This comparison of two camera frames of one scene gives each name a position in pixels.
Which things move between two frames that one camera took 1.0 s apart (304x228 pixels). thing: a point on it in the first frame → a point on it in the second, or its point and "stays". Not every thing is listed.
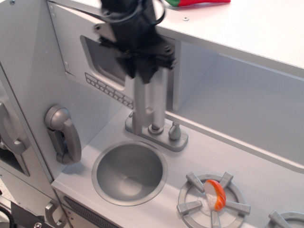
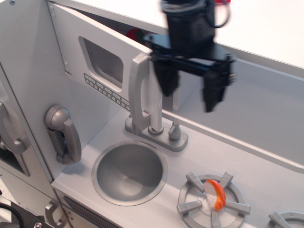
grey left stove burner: (194, 211) stays
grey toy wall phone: (63, 135) stays
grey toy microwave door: (87, 58) stays
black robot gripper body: (135, 33) → (192, 43)
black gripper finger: (131, 64) → (168, 77)
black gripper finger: (148, 69) → (214, 89)
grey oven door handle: (49, 211) stays
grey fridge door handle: (10, 136) stays
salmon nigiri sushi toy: (215, 195) stays
